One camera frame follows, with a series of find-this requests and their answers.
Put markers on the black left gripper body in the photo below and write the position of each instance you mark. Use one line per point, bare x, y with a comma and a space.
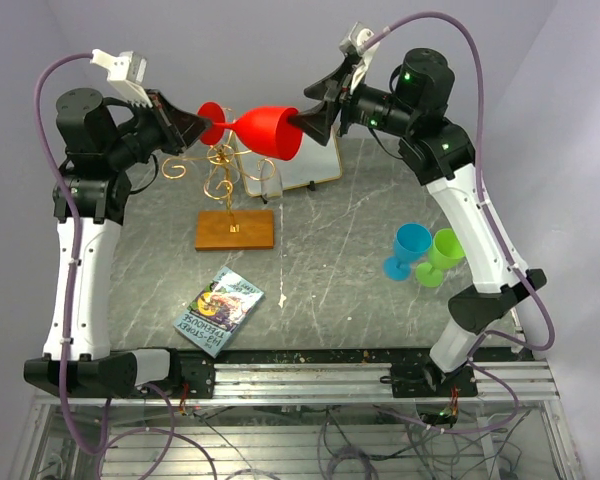
152, 134

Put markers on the aluminium rail frame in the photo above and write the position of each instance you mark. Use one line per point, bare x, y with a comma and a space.
324, 414

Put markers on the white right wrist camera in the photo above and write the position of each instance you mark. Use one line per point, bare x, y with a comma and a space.
353, 45

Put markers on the green plastic goblet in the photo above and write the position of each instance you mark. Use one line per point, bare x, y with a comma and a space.
445, 253

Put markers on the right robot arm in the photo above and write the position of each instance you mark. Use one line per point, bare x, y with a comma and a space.
443, 159

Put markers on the clear wine glass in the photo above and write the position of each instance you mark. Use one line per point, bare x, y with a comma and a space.
270, 181

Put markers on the gold framed whiteboard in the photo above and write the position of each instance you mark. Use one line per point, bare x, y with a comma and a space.
313, 164

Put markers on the blue plastic goblet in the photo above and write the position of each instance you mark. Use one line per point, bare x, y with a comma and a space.
411, 242

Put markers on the gold wire glass rack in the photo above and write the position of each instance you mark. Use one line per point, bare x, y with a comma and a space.
223, 174

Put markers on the red plastic goblet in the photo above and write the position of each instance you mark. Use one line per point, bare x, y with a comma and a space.
265, 130

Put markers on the colourful treehouse book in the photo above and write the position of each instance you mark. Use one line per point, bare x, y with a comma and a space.
214, 316

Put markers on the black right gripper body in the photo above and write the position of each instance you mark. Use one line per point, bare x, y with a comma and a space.
367, 106

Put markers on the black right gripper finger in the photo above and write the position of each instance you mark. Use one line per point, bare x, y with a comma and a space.
334, 80
316, 122

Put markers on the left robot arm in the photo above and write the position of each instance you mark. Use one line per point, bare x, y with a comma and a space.
104, 137

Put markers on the wooden rack base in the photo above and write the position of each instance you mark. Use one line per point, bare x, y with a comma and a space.
238, 230

